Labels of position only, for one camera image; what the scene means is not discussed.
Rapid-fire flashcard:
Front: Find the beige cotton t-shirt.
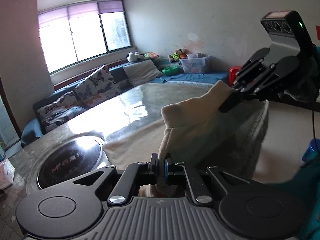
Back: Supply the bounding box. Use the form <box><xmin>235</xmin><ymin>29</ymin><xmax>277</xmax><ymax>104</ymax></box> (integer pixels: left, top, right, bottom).
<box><xmin>104</xmin><ymin>81</ymin><xmax>269</xmax><ymax>197</ymax></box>

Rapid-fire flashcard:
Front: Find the red plastic stool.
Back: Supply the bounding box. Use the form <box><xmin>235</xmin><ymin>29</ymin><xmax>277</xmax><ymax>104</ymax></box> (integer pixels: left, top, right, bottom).
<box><xmin>228</xmin><ymin>66</ymin><xmax>242</xmax><ymax>87</ymax></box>

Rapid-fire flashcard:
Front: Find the clear plastic storage box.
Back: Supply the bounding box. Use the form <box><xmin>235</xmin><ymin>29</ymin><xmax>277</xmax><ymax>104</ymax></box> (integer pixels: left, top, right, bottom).
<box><xmin>180</xmin><ymin>54</ymin><xmax>211</xmax><ymax>74</ymax></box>

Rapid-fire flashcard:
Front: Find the round black induction cooktop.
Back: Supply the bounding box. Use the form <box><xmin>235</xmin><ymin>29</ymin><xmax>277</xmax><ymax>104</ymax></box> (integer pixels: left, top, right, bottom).
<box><xmin>36</xmin><ymin>135</ymin><xmax>108</xmax><ymax>189</ymax></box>

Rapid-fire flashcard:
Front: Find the colourful plush toys pile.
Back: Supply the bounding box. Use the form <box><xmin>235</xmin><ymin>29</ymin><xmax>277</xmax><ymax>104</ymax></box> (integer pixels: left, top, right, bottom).
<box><xmin>168</xmin><ymin>49</ymin><xmax>187</xmax><ymax>63</ymax></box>

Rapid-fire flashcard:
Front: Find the green plastic bowl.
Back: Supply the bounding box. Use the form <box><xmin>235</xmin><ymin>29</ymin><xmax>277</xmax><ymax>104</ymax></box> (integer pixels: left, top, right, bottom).
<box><xmin>162</xmin><ymin>66</ymin><xmax>180</xmax><ymax>76</ymax></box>

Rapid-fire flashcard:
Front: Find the pink tissue box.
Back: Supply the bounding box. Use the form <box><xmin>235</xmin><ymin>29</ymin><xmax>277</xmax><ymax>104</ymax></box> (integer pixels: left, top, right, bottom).
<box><xmin>0</xmin><ymin>159</ymin><xmax>15</xmax><ymax>190</ymax></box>

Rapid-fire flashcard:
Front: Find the blue plastic cup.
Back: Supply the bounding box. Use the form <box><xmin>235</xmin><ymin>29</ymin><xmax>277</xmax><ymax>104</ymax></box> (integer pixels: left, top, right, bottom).
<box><xmin>302</xmin><ymin>139</ymin><xmax>319</xmax><ymax>163</ymax></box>

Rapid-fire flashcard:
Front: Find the blue corner sofa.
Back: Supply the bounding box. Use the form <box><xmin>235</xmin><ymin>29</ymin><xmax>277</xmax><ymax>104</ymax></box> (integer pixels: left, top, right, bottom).
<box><xmin>21</xmin><ymin>60</ymin><xmax>228</xmax><ymax>147</ymax></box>

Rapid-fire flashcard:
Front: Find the plain beige cushion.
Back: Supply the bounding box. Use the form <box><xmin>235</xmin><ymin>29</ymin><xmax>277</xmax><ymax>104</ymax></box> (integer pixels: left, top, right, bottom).
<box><xmin>123</xmin><ymin>60</ymin><xmax>163</xmax><ymax>87</ymax></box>

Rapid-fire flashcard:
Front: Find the flat butterfly print pillow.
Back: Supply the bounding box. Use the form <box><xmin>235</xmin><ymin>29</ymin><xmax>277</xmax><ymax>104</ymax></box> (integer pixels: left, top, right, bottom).
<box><xmin>36</xmin><ymin>92</ymin><xmax>86</xmax><ymax>133</ymax></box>

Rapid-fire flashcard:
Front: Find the panda plush toy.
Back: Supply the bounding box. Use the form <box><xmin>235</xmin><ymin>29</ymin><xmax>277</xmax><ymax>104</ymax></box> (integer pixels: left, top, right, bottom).
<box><xmin>127</xmin><ymin>52</ymin><xmax>145</xmax><ymax>63</ymax></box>

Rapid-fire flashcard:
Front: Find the upright butterfly print pillow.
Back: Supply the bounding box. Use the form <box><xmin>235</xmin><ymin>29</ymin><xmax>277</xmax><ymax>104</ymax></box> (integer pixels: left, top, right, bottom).
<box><xmin>74</xmin><ymin>65</ymin><xmax>121</xmax><ymax>108</ymax></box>

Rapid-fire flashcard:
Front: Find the large green-framed window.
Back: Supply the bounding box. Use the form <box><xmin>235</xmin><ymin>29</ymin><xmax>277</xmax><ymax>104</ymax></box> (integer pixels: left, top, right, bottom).
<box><xmin>38</xmin><ymin>0</ymin><xmax>132</xmax><ymax>74</ymax></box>

